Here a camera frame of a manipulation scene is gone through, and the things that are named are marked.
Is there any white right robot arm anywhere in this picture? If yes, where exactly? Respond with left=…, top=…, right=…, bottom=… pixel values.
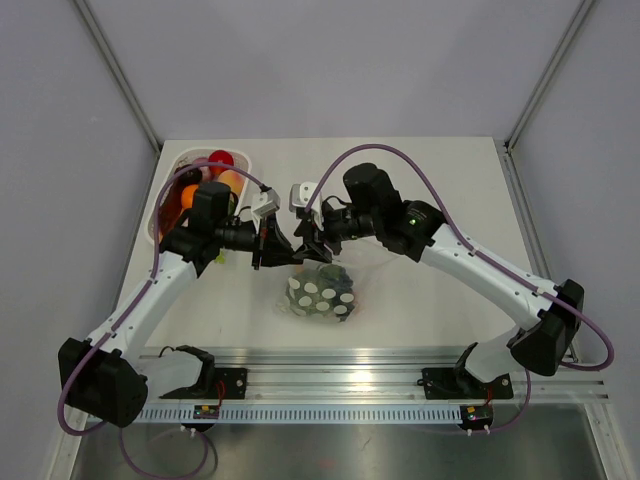
left=289, top=163, right=584, bottom=396

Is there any dark purple eggplant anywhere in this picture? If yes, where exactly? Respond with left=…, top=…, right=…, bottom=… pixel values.
left=176, top=165, right=203, bottom=186

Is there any left aluminium frame post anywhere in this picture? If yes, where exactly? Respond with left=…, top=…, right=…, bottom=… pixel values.
left=69, top=0, right=163, bottom=156

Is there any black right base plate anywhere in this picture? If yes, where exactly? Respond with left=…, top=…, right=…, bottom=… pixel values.
left=417, top=367, right=514, bottom=400

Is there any clear zip top bag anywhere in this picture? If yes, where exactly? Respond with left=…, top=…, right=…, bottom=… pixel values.
left=274, top=241, right=393, bottom=324

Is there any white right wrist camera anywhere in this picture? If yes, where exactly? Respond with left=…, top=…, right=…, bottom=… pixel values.
left=289, top=181, right=323, bottom=229

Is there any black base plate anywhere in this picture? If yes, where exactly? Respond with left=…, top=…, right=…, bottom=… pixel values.
left=160, top=367, right=249, bottom=400
left=417, top=367, right=514, bottom=400

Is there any right aluminium frame post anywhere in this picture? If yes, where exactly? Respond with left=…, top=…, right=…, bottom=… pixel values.
left=504, top=0, right=599, bottom=154

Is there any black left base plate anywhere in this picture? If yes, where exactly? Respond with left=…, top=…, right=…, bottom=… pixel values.
left=160, top=367, right=249, bottom=400

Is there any peach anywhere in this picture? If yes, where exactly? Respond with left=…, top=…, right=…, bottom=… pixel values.
left=217, top=170, right=245, bottom=195

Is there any green netted melon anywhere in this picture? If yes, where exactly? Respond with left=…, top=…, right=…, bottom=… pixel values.
left=281, top=270, right=350, bottom=322

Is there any aluminium front rail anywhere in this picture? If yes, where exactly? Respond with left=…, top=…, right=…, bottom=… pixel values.
left=67, top=344, right=611, bottom=405

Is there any aluminium frame post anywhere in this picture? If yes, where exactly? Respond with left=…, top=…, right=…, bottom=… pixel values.
left=504, top=0, right=599, bottom=154
left=69, top=0, right=163, bottom=156

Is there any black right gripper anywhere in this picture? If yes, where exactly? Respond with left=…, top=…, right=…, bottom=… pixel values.
left=294, top=201, right=382, bottom=264

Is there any orange tangerine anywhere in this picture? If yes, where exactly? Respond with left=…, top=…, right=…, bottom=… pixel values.
left=180, top=184, right=199, bottom=210

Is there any dark red long pepper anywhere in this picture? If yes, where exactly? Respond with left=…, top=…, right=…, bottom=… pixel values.
left=155, top=184, right=184, bottom=240

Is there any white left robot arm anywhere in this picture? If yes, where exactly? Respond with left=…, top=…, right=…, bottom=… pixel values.
left=57, top=182, right=295, bottom=435

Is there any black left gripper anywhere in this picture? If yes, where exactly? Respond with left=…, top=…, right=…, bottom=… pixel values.
left=215, top=213, right=303, bottom=270

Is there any red tomato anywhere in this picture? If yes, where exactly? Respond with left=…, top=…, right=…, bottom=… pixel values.
left=208, top=150, right=234, bottom=165

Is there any right aluminium side rail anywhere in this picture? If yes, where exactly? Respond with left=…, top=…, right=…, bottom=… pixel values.
left=492, top=137, right=584, bottom=364

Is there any dark grape bunch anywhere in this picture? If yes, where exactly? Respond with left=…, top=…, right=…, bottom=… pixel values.
left=319, top=264, right=354, bottom=292

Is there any white slotted cable duct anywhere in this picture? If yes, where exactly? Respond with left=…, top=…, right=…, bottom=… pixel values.
left=136, top=403, right=462, bottom=425

